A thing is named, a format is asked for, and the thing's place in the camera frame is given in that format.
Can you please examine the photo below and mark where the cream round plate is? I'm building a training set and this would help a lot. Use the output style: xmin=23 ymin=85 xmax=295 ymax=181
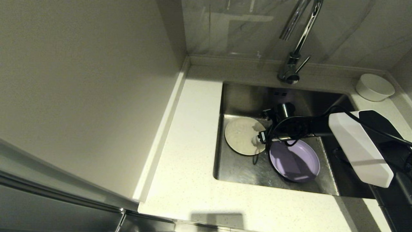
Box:
xmin=224 ymin=117 xmax=267 ymax=156

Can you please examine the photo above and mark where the purple round plate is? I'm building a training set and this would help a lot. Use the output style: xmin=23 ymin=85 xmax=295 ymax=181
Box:
xmin=269 ymin=139 xmax=321 ymax=183

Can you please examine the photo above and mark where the white round bowl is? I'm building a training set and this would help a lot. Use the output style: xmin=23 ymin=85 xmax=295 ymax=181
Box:
xmin=356 ymin=73 xmax=395 ymax=102

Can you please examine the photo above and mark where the stainless steel sink basin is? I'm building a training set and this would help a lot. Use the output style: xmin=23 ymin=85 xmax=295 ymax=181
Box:
xmin=213 ymin=82 xmax=377 ymax=198

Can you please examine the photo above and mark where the chrome gooseneck faucet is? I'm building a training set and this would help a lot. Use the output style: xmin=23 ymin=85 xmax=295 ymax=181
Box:
xmin=277 ymin=0 xmax=323 ymax=85

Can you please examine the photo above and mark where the counter base cabinet front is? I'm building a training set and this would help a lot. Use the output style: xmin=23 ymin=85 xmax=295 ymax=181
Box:
xmin=114 ymin=209 xmax=176 ymax=232

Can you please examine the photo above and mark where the grey tall cabinet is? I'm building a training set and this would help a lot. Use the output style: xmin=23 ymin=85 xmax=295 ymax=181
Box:
xmin=0 ymin=0 xmax=181 ymax=232

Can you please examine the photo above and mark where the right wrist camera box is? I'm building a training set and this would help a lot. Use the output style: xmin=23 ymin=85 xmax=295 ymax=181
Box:
xmin=261 ymin=108 xmax=280 ymax=122

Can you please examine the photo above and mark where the thick black cable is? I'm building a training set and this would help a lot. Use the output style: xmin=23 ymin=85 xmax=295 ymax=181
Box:
xmin=266 ymin=105 xmax=412 ymax=152

